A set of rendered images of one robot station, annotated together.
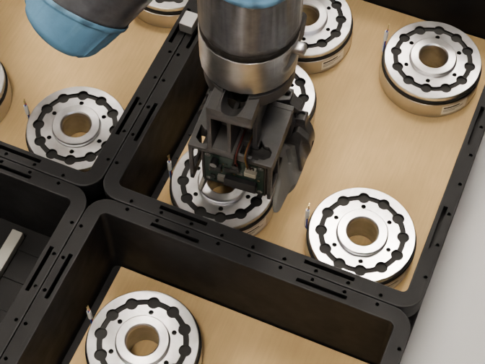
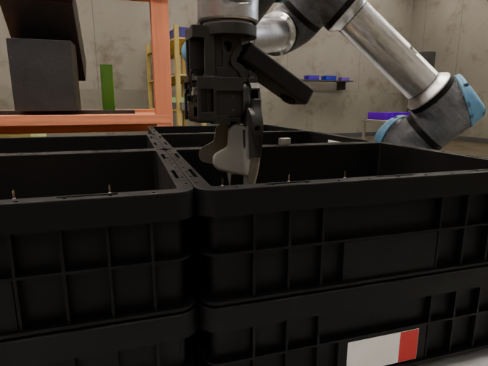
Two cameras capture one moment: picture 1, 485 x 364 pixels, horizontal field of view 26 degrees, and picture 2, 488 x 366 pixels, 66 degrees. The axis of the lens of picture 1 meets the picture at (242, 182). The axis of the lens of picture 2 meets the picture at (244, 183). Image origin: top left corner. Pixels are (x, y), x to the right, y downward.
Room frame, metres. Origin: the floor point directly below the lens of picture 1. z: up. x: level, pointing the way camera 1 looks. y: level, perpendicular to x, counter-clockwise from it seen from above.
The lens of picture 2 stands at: (0.18, -0.40, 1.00)
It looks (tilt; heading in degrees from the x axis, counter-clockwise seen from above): 12 degrees down; 50
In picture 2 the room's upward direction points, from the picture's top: straight up
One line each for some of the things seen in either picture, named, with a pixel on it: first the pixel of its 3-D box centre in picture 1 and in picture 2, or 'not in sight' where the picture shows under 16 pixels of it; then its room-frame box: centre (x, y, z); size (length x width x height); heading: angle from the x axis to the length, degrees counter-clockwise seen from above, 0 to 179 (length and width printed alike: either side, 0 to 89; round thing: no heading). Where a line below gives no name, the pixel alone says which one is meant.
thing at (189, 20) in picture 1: (189, 22); (284, 141); (0.65, 0.05, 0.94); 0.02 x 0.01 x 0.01; 157
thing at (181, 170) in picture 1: (222, 183); not in sight; (0.51, 0.02, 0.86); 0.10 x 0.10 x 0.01
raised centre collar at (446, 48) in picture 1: (433, 57); not in sight; (0.66, -0.20, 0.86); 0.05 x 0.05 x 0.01
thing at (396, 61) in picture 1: (432, 60); not in sight; (0.66, -0.20, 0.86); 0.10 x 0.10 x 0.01
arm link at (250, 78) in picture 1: (252, 43); (229, 9); (0.49, -0.01, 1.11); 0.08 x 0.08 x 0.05
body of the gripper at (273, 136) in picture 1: (246, 111); (223, 77); (0.48, 0.00, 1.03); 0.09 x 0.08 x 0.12; 162
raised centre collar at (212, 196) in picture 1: (222, 181); not in sight; (0.51, 0.02, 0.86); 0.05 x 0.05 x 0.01
